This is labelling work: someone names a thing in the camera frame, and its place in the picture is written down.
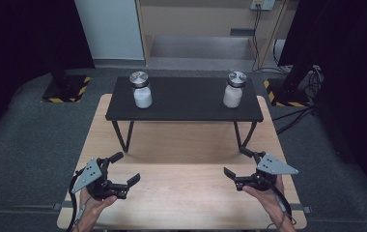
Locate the person's right hand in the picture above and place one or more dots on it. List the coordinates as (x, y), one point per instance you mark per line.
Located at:
(270, 199)

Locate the black shelf with metal legs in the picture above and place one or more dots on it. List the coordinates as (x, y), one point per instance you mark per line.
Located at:
(184, 96)

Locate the black stand with striped base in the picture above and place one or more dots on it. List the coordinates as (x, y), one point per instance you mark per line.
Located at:
(64, 91)
(287, 96)

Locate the white panel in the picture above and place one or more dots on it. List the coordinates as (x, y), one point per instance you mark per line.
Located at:
(110, 29)

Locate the black curtain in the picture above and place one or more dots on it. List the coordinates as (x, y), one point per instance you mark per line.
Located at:
(17, 38)
(358, 64)

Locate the person's left hand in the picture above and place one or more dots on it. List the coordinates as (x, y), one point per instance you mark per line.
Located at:
(90, 211)

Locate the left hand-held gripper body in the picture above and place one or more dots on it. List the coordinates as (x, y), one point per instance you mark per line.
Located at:
(90, 175)

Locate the white power strip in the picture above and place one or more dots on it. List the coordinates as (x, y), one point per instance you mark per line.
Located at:
(263, 4)

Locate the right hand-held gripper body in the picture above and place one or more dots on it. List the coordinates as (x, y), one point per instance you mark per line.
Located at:
(273, 165)

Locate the glass jar with metal lid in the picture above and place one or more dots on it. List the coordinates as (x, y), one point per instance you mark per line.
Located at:
(142, 96)
(233, 95)

